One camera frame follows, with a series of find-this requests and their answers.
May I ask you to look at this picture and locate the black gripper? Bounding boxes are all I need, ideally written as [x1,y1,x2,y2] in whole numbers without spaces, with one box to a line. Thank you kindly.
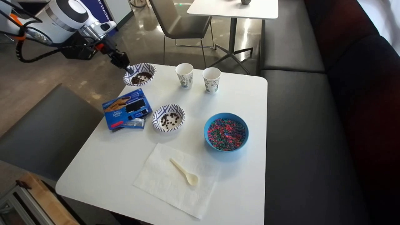
[91,37,131,72]

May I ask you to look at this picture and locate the coffee bean pile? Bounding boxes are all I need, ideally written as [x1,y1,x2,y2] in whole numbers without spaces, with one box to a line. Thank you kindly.
[131,71,153,82]

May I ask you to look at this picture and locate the blue patterned paper bowl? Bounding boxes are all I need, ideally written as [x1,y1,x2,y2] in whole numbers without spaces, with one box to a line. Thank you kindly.
[122,61,156,87]
[149,104,187,134]

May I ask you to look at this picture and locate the blue plastic bowl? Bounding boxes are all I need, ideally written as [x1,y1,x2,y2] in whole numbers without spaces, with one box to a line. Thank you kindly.
[202,111,249,152]

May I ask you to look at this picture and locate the blue cereal bar box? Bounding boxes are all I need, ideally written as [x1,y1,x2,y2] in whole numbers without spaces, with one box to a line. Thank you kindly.
[101,87,153,132]

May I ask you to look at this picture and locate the silver blue bar wrapper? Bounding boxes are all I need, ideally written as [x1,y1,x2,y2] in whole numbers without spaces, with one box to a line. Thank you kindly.
[119,117,146,130]

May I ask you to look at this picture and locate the coffee print paper cup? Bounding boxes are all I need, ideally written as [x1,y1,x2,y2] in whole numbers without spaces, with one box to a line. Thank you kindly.
[202,66,222,94]
[174,62,194,90]

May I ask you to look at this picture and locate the dark grey chair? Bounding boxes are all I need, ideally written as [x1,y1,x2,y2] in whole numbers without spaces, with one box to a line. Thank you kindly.
[148,0,216,65]

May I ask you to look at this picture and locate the few scattered coffee beans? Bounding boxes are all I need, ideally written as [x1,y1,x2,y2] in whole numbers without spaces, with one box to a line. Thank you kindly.
[158,111,181,127]

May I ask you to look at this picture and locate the grey padded seat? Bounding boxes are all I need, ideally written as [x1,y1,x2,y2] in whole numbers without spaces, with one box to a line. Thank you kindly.
[0,85,104,181]

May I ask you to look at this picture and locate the white side table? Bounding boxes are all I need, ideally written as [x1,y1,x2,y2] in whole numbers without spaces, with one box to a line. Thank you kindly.
[186,0,279,74]

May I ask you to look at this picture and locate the colourful sprinkles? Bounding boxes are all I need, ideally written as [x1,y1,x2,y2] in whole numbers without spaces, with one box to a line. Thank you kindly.
[207,117,246,150]

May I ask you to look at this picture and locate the white plastic spoon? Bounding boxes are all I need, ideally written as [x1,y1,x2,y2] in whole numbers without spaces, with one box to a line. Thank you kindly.
[168,157,199,187]

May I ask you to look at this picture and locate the white paper napkin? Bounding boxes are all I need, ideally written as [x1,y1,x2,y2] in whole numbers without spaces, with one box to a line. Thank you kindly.
[132,142,219,221]

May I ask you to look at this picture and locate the wooden workbench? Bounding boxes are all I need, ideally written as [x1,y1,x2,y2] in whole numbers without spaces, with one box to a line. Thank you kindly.
[16,174,79,225]

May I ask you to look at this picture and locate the black bench sofa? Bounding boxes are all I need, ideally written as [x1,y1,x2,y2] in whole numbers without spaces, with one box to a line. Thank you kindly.
[257,0,400,225]

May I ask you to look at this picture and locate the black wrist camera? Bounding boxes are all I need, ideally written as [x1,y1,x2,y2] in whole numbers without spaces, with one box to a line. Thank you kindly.
[59,36,101,60]

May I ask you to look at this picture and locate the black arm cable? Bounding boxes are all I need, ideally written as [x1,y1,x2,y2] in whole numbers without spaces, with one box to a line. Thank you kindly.
[0,7,69,65]

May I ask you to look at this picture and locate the orange cable strap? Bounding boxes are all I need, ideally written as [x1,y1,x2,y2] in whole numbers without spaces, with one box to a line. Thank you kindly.
[8,11,28,42]

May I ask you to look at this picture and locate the aluminium frame rail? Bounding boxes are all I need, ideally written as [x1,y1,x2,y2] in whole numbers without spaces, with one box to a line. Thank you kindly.
[0,185,53,225]

